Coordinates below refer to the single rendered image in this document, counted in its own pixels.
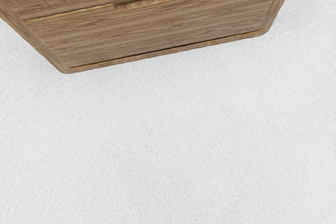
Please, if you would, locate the wooden two-drawer cabinet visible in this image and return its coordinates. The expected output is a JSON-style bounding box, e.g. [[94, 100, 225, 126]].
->
[[0, 0, 299, 75]]

